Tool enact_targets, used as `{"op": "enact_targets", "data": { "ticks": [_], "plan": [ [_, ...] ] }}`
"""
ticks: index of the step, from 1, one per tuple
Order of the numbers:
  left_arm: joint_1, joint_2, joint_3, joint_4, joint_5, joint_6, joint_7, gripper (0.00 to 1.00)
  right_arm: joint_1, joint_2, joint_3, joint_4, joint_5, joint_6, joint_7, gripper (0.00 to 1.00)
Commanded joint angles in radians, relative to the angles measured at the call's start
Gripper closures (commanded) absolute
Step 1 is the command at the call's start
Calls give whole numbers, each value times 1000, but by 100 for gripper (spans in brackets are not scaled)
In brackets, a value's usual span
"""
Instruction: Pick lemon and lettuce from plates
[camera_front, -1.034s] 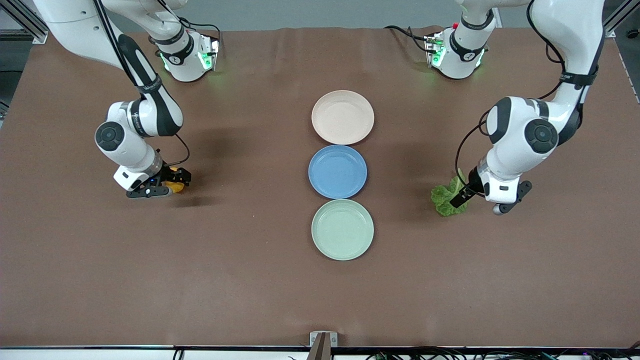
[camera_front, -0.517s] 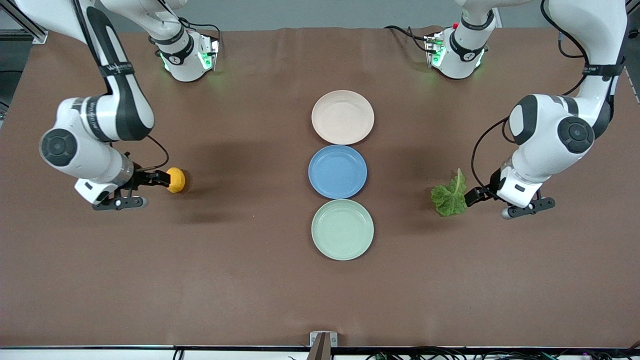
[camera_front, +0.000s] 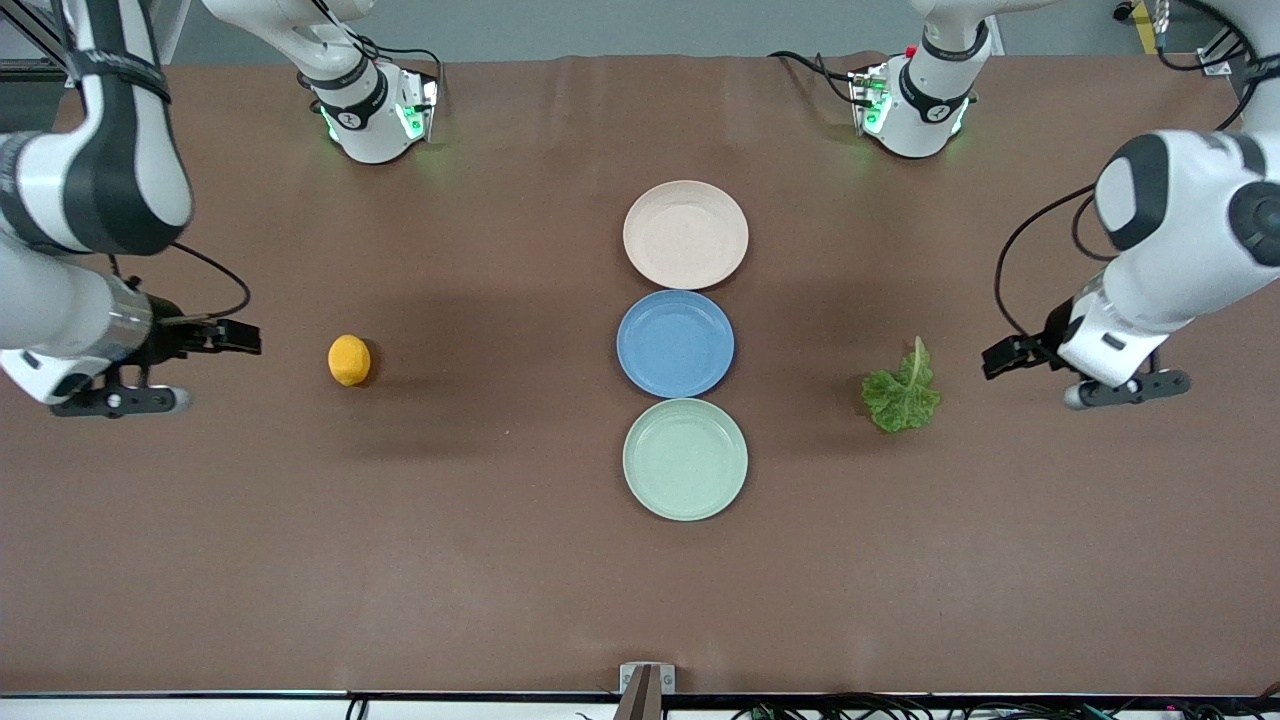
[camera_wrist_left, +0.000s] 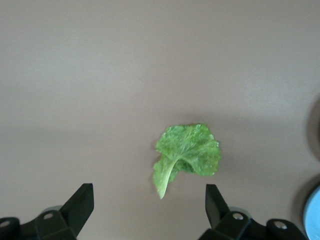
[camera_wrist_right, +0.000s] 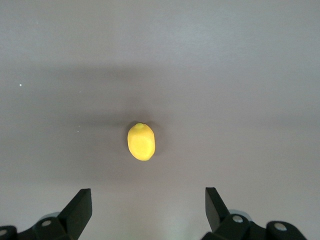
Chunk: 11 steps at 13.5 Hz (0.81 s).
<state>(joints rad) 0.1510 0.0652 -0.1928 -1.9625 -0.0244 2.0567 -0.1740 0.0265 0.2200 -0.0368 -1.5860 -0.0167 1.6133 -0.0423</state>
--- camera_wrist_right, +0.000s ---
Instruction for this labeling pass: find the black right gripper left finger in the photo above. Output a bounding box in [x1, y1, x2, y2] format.
[0, 188, 93, 240]

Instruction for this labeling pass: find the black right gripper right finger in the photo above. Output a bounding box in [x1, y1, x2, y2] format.
[201, 186, 307, 240]

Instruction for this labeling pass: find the yellow lemon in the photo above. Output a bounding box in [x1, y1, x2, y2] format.
[126, 121, 157, 162]

